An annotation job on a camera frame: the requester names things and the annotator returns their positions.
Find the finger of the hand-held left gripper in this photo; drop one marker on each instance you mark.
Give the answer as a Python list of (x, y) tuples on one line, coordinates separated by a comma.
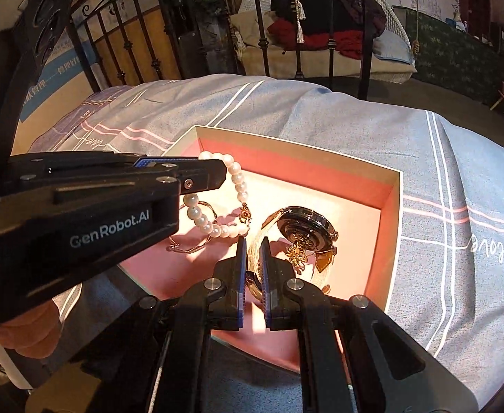
[(152, 162), (204, 176)]

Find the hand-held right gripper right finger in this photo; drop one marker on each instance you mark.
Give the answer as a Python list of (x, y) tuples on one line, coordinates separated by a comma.
[(266, 286)]

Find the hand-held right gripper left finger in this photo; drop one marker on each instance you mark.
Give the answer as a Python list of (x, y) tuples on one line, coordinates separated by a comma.
[(241, 286)]

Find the gold wristwatch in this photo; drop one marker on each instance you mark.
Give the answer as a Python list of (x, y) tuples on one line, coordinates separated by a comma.
[(303, 223)]

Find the pink cardboard box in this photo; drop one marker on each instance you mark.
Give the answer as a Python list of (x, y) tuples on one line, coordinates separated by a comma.
[(320, 172)]

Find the person's left hand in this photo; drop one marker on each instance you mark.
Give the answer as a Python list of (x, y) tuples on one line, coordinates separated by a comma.
[(28, 327)]

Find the thin gold bangle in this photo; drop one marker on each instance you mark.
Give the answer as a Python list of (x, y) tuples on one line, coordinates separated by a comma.
[(191, 248)]

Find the beige cushion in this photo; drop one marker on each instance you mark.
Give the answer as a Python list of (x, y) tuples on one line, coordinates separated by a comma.
[(252, 28)]

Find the blue-grey checked blanket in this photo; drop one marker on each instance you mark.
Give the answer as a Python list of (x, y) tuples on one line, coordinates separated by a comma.
[(363, 129)]

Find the red cloth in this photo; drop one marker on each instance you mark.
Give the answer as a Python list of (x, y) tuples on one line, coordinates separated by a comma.
[(316, 38)]

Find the black cloth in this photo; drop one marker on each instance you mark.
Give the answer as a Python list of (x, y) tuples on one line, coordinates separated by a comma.
[(320, 6)]

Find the white wicker hanging chair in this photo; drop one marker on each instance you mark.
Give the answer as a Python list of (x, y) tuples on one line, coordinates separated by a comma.
[(398, 73)]

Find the light blue pillow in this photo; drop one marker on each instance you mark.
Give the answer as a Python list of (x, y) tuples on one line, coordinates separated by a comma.
[(392, 47)]

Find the green patterned cloth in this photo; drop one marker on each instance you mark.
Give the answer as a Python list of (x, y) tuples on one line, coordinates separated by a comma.
[(454, 56)]

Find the black iron bed frame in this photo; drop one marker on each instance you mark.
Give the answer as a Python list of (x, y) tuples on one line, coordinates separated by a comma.
[(366, 51)]

